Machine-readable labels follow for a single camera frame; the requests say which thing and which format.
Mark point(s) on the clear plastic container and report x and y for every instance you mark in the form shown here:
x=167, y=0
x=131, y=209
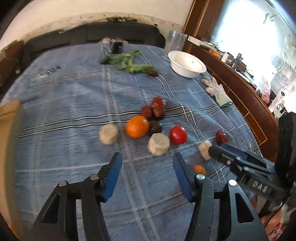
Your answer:
x=175, y=41

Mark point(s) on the dark plum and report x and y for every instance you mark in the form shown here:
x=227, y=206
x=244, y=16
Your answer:
x=154, y=127

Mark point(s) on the small red jujube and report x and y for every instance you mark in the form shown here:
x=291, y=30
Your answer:
x=146, y=112

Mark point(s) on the white work glove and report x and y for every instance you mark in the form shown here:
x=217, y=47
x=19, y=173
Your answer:
x=216, y=90

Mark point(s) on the wooden side cabinet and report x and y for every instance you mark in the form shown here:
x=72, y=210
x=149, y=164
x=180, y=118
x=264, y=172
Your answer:
x=201, y=17

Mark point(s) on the beige cylinder cake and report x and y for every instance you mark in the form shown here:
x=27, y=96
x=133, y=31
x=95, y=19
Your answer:
x=108, y=134
x=158, y=144
x=204, y=150

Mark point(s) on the maroon armchair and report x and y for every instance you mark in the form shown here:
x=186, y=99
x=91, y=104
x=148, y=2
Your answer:
x=10, y=64

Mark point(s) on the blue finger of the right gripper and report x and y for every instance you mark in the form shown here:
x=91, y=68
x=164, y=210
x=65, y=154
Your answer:
x=245, y=155

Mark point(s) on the red tomato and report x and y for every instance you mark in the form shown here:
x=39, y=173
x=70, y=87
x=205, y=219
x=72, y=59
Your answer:
x=178, y=135

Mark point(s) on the green leafy vegetable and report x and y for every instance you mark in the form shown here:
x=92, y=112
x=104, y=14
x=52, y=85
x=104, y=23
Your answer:
x=124, y=62

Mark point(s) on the white bowl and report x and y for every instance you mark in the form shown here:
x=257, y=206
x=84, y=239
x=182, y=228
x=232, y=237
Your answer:
x=185, y=64

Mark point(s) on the blue plaid tablecloth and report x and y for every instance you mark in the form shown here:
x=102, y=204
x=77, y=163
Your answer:
x=75, y=112

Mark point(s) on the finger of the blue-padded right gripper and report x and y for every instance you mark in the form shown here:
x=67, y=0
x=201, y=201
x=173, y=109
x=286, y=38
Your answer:
x=222, y=211

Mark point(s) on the small black device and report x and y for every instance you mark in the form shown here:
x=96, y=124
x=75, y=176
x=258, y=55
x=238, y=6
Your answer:
x=109, y=47

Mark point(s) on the cardboard tray box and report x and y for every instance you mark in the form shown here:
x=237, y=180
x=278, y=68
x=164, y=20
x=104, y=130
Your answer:
x=11, y=116

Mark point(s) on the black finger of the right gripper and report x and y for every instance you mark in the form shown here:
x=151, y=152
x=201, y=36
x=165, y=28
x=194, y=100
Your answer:
x=235, y=163

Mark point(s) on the black sofa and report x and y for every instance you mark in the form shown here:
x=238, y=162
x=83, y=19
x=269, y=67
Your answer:
x=133, y=32

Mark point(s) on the large orange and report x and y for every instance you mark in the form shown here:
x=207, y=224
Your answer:
x=137, y=127

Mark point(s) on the small orange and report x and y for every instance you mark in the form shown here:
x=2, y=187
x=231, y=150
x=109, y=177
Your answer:
x=200, y=169

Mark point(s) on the large red jujube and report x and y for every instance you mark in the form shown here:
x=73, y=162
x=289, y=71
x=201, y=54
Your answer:
x=158, y=106

